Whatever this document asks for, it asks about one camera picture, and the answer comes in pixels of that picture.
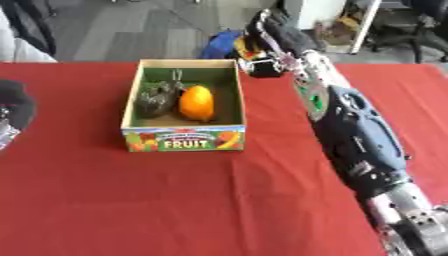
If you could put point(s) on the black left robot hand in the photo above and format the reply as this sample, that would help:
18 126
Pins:
16 103

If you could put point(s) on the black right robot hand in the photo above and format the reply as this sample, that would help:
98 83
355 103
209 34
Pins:
291 36

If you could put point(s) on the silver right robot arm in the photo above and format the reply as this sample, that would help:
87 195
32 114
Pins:
361 136

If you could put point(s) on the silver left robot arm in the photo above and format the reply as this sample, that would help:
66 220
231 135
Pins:
6 133

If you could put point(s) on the cardboard box with green inside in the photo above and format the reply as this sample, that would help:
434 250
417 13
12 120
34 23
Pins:
184 141

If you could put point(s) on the white cabinet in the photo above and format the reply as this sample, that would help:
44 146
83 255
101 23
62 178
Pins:
318 11

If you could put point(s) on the yellow and red object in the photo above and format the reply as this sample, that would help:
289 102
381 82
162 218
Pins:
244 50

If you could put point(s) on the blue bag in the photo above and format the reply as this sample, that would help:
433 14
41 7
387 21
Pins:
221 45

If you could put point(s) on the white board panel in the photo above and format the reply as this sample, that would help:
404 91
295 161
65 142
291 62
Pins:
366 25

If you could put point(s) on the orange toy fruit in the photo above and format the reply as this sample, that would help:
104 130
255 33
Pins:
196 103

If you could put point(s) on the black office chair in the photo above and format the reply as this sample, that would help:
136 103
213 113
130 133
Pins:
423 30

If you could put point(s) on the dark green toy fruit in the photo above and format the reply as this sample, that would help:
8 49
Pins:
154 100

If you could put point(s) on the black tube chair frame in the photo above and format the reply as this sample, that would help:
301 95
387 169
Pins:
32 23

